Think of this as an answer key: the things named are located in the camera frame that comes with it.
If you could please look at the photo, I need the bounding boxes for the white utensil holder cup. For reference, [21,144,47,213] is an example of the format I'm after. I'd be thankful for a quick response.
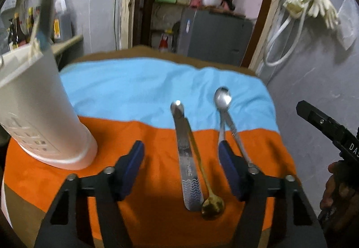
[1,44,97,170]

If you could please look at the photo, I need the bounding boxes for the silver fork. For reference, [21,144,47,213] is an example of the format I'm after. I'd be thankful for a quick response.
[36,0,55,50]

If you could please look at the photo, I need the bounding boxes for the right hand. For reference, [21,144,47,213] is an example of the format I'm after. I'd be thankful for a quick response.
[320,160,358,229]

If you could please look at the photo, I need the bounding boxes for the gold spoon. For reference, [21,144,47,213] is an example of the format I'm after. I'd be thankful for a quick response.
[187,125,225,219]

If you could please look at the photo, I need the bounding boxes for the orange cloth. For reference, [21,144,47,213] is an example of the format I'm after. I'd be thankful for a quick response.
[2,116,298,243]

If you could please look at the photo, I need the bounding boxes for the silver butter knife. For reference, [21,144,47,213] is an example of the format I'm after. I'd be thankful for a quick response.
[170,100,203,211]

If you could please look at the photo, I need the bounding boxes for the white rubber gloves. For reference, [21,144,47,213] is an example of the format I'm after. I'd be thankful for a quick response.
[284,0,338,30]

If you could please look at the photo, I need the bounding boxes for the blue cloth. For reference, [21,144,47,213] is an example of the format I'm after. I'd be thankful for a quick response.
[60,58,279,131]

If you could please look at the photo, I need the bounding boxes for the dark soy sauce bottle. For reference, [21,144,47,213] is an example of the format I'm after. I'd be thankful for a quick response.
[8,13,27,50]

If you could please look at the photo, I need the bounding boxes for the large vinegar jug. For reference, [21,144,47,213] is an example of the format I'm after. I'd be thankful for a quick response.
[54,0,72,43]

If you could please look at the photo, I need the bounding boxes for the metal bowl on fridge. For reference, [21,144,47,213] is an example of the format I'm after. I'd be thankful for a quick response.
[201,0,222,7]

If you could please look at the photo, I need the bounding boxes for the red white bottle on floor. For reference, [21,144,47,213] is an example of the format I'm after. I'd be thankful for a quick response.
[158,30,173,52]

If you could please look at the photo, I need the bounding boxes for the white hose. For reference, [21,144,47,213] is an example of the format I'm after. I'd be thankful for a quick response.
[263,4,309,67]

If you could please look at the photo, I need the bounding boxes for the clear plastic bag on wall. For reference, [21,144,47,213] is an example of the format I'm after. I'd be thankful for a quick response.
[337,0,358,50]

